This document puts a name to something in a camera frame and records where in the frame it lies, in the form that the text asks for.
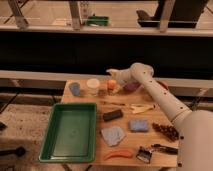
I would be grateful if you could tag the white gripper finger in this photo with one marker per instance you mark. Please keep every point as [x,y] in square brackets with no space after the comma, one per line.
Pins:
[112,71]
[116,89]

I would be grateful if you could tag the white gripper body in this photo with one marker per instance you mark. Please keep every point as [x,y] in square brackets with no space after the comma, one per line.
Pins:
[124,76]

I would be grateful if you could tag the red yellow apple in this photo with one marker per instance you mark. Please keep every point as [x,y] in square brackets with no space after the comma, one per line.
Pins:
[111,84]

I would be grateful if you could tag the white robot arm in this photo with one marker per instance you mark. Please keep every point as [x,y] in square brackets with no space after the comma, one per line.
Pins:
[195,148]

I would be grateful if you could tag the small metal cup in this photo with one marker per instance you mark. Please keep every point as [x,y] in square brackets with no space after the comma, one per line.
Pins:
[106,90]

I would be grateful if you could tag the white plastic cup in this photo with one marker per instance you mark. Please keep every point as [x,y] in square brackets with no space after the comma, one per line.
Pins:
[93,85]

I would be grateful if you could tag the blue cup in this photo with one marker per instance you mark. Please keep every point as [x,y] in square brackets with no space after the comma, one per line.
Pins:
[74,88]

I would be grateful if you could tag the purple eggplant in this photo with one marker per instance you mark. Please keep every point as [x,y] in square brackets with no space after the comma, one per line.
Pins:
[131,87]

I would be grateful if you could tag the brown stick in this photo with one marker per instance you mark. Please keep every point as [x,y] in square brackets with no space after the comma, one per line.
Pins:
[112,103]

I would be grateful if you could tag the black rectangular block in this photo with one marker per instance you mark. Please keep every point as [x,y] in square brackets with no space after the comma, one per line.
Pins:
[112,115]

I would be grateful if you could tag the red bowl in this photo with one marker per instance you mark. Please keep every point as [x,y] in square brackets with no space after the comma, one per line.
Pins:
[163,85]

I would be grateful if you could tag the blue sponge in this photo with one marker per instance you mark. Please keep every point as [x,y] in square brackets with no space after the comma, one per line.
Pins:
[138,125]

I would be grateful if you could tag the blue folded cloth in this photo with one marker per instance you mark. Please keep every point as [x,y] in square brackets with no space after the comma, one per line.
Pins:
[113,135]

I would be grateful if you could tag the green box in background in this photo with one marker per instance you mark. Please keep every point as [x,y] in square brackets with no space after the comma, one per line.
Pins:
[97,20]

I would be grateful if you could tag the orange chili pepper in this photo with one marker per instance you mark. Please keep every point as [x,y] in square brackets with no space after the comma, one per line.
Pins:
[118,153]

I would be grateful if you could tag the green plastic tray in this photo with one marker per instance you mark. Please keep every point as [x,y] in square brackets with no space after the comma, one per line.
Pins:
[70,136]

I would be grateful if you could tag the bunch of red grapes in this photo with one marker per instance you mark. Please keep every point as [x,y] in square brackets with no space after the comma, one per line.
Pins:
[167,130]

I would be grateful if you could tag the black chair in background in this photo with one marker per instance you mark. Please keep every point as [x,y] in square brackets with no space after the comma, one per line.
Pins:
[185,14]

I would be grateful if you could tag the black handled peeler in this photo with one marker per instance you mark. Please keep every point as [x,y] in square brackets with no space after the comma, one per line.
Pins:
[145,154]

